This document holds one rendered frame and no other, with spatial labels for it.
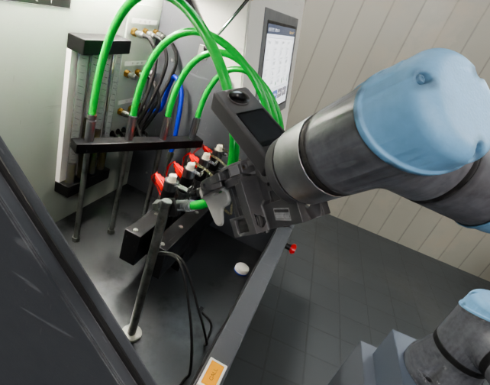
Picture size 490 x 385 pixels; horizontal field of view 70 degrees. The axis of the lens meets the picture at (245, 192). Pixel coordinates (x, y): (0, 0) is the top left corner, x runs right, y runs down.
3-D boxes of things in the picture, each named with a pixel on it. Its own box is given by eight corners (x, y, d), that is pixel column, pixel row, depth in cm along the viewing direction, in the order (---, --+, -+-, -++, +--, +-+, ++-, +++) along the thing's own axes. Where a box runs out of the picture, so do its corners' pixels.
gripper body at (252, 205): (230, 239, 42) (288, 228, 31) (209, 169, 42) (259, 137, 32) (280, 221, 46) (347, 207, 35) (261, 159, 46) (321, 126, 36)
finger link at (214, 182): (193, 198, 45) (228, 182, 38) (190, 187, 45) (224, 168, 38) (224, 191, 48) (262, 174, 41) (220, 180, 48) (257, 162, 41)
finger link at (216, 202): (196, 233, 49) (230, 224, 42) (184, 192, 50) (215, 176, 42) (214, 227, 51) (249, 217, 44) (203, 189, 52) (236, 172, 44)
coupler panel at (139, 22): (120, 134, 91) (142, 7, 77) (109, 129, 92) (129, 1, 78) (148, 125, 103) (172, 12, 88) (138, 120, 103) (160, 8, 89)
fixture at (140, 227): (151, 302, 77) (166, 250, 70) (114, 281, 79) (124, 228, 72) (214, 231, 107) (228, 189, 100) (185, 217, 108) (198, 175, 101)
